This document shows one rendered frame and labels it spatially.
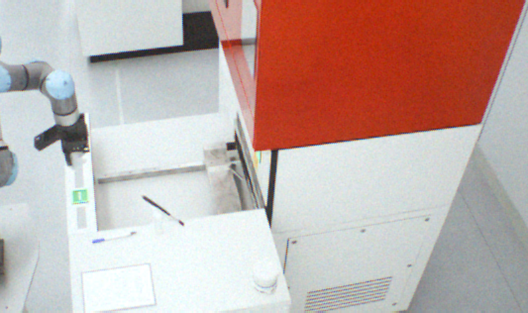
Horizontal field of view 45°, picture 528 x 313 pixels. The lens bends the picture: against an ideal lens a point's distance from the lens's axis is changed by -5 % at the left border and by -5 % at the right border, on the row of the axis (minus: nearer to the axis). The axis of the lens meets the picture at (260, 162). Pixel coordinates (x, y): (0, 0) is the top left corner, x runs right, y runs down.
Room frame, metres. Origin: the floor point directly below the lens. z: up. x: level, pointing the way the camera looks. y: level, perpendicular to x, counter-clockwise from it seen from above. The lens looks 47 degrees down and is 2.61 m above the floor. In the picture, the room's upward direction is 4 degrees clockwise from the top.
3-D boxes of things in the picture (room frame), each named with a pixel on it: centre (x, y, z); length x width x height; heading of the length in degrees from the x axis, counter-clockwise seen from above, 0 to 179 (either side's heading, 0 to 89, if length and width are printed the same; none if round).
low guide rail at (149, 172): (1.59, 0.33, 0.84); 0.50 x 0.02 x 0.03; 106
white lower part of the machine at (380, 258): (1.83, -0.25, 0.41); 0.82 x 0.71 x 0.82; 16
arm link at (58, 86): (1.34, 0.56, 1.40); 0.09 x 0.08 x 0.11; 49
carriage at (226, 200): (1.50, 0.12, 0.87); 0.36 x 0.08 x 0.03; 16
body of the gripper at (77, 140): (1.34, 0.55, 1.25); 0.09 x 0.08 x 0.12; 106
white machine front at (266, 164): (1.73, 0.08, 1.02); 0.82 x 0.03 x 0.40; 16
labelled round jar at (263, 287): (1.05, -0.04, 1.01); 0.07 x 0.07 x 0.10
